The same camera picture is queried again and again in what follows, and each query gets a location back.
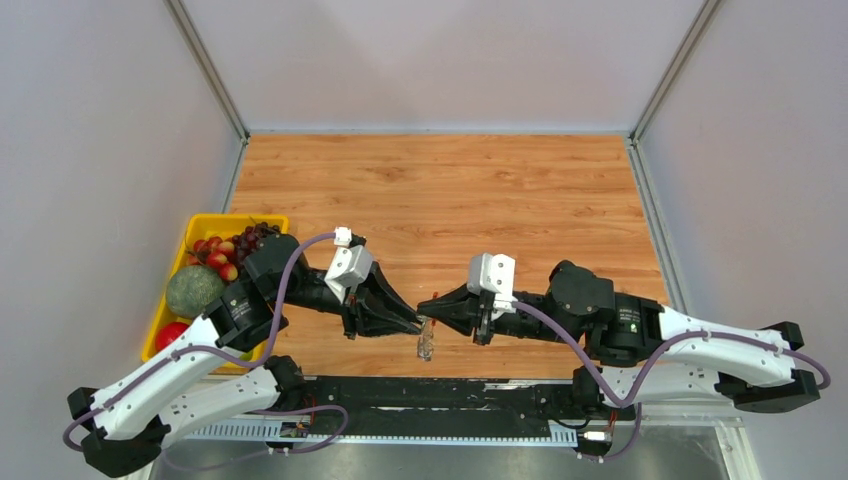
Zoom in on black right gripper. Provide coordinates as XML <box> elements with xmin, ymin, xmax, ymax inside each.
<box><xmin>417</xmin><ymin>281</ymin><xmax>583</xmax><ymax>347</ymax></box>

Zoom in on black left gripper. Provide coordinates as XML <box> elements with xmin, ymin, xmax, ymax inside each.
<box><xmin>273</xmin><ymin>259</ymin><xmax>424</xmax><ymax>339</ymax></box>

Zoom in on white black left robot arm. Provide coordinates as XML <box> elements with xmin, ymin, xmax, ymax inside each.
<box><xmin>62</xmin><ymin>227</ymin><xmax>422</xmax><ymax>478</ymax></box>

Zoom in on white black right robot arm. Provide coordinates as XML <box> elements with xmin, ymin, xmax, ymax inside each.
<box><xmin>417</xmin><ymin>253</ymin><xmax>831</xmax><ymax>418</ymax></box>

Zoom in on purple grape bunch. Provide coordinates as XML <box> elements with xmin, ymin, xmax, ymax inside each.
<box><xmin>229</xmin><ymin>222</ymin><xmax>281</xmax><ymax>265</ymax></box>

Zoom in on small red peaches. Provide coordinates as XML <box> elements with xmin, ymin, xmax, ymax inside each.
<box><xmin>185</xmin><ymin>236</ymin><xmax>239</xmax><ymax>283</ymax></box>

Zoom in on green melon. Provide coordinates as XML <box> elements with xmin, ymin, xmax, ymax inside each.
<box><xmin>165</xmin><ymin>266</ymin><xmax>226</xmax><ymax>319</ymax></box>

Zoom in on red apple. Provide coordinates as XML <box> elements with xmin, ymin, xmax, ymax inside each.
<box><xmin>154</xmin><ymin>321</ymin><xmax>189</xmax><ymax>352</ymax></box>

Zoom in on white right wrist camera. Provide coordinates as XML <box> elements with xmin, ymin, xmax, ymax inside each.
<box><xmin>466</xmin><ymin>253</ymin><xmax>516</xmax><ymax>318</ymax></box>

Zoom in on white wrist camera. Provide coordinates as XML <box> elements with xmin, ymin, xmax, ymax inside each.
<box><xmin>466</xmin><ymin>253</ymin><xmax>516</xmax><ymax>318</ymax></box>
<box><xmin>324</xmin><ymin>245</ymin><xmax>374</xmax><ymax>304</ymax></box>

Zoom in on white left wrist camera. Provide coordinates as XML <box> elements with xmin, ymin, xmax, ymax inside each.
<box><xmin>324</xmin><ymin>245</ymin><xmax>374</xmax><ymax>304</ymax></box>

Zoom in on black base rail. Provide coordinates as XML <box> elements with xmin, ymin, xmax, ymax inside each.
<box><xmin>269</xmin><ymin>376</ymin><xmax>635</xmax><ymax>439</ymax></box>

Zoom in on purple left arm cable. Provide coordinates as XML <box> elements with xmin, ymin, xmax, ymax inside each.
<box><xmin>62</xmin><ymin>226</ymin><xmax>356</xmax><ymax>458</ymax></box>

